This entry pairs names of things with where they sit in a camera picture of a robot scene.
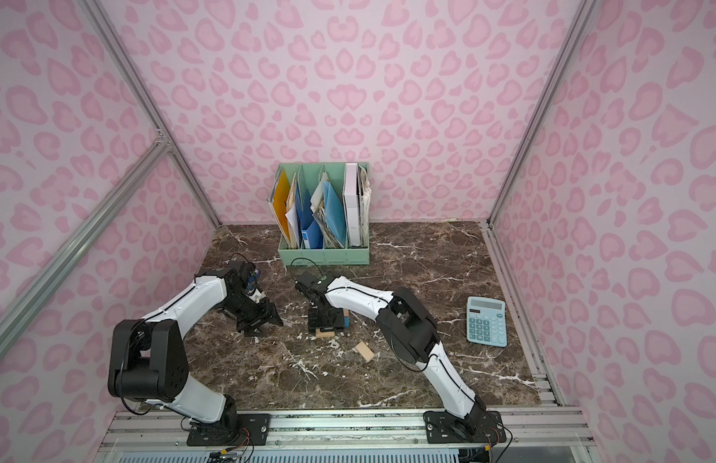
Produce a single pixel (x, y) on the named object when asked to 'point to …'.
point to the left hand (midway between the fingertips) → (276, 323)
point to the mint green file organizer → (321, 257)
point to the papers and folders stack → (314, 215)
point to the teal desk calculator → (486, 321)
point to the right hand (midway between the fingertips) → (321, 333)
